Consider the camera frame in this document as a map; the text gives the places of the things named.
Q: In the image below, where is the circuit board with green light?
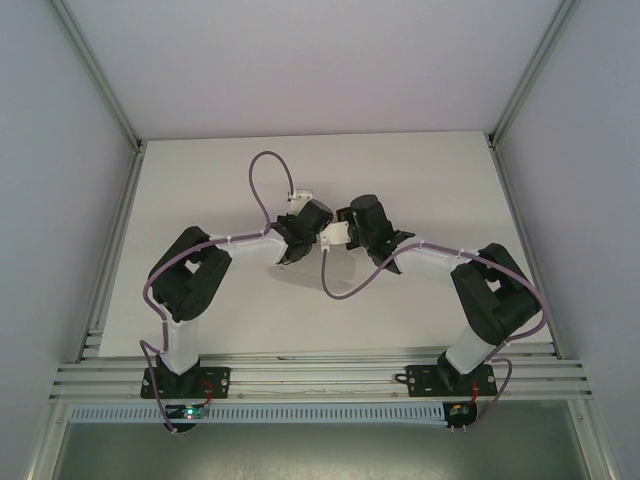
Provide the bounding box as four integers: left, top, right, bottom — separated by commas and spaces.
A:
164, 404, 209, 420

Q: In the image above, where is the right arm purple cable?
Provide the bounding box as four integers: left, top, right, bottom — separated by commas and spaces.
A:
320, 241, 547, 435

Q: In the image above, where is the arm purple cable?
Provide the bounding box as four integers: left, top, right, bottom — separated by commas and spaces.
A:
138, 149, 295, 436
320, 241, 547, 435

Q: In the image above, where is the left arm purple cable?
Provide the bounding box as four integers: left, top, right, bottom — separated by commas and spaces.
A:
138, 149, 295, 436

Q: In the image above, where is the aluminium table side rail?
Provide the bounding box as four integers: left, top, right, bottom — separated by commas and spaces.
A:
74, 144, 146, 364
489, 144, 561, 359

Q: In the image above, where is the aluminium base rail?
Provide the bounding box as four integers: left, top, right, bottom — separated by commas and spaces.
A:
48, 347, 596, 404

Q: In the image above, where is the white slotted cable duct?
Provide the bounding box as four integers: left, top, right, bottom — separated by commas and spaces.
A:
67, 403, 446, 425

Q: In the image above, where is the aluminium frame post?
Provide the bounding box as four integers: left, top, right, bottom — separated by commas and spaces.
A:
487, 0, 581, 149
49, 0, 146, 154

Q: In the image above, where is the aluminium frame leg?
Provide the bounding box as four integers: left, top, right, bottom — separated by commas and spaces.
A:
569, 399, 619, 480
23, 399, 71, 480

